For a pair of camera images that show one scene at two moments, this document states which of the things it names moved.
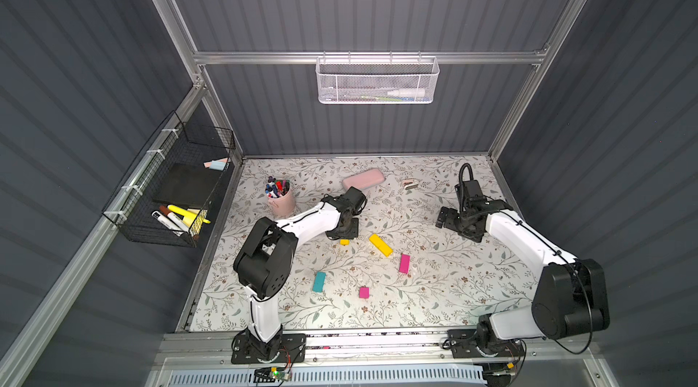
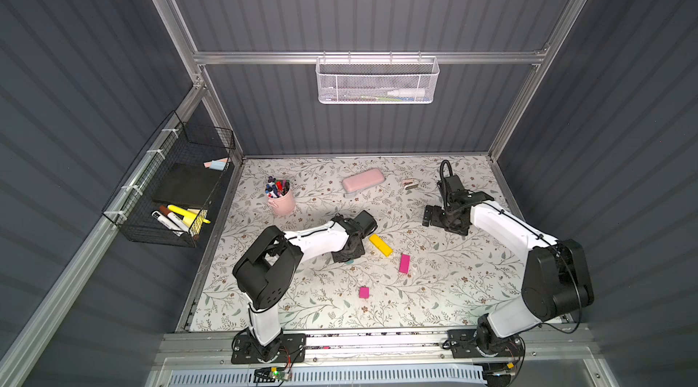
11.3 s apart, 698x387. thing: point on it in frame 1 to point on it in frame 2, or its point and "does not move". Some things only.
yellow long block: x=381 y=245 does not move
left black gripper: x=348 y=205 to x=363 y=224
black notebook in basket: x=189 y=185 does not move
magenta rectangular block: x=404 y=265 does not move
